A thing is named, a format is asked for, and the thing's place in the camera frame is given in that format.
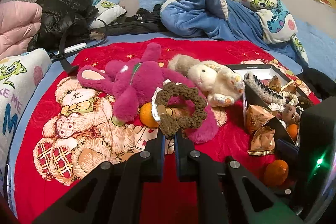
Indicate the white monsters pillow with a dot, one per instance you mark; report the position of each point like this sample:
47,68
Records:
20,76

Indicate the cream plush rabbit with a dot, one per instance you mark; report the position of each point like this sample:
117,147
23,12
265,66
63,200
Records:
218,82

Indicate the brown capybara toy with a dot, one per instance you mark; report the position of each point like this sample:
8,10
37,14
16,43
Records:
290,116

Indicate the tangerine in box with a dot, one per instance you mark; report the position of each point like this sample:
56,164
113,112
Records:
293,130

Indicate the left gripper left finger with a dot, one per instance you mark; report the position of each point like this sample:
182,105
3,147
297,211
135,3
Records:
111,193

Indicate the small monsters pillow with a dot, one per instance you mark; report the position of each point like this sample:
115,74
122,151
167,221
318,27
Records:
108,12

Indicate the tangerine beside box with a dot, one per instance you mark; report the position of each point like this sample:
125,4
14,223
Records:
276,173

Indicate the red plush blanket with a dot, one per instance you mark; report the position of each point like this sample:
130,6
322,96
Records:
90,155

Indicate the black cardboard box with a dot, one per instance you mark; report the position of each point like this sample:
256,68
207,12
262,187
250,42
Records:
300,100

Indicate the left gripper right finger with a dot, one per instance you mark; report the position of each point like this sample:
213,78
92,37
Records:
226,191

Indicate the brown crochet scrunchie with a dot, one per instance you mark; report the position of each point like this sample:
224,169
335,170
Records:
176,107

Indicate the tangerine inside scrunchie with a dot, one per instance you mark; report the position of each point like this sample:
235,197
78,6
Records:
145,116

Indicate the white black hair claw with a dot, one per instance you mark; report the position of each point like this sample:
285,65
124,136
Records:
264,92

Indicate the black clothing pile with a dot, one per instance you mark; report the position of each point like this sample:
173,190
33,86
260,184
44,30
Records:
319,83

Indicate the blue cartoon duvet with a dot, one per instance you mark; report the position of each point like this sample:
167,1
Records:
266,23

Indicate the black puffer jacket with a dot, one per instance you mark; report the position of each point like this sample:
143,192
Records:
63,16

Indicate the smartphone in case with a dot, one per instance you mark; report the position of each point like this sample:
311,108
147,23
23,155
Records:
8,193

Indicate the magenta plush bunny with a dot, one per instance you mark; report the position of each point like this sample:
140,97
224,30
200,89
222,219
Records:
133,82

